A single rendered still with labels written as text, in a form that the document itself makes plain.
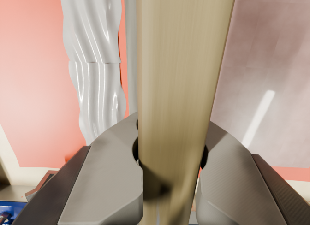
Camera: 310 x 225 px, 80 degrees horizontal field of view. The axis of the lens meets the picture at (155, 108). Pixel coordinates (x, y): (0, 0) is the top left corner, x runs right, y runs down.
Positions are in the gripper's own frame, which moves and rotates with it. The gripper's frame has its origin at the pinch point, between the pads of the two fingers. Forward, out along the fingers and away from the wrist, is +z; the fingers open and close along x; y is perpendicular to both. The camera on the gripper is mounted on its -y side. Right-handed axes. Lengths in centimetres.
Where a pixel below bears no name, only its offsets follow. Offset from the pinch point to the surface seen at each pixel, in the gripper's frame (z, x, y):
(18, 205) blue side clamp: 9.5, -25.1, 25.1
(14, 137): 13.7, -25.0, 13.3
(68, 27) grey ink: 13.5, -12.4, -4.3
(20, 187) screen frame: 13.3, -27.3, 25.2
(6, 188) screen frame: 12.9, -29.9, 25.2
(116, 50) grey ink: 13.4, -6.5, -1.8
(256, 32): 13.6, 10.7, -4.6
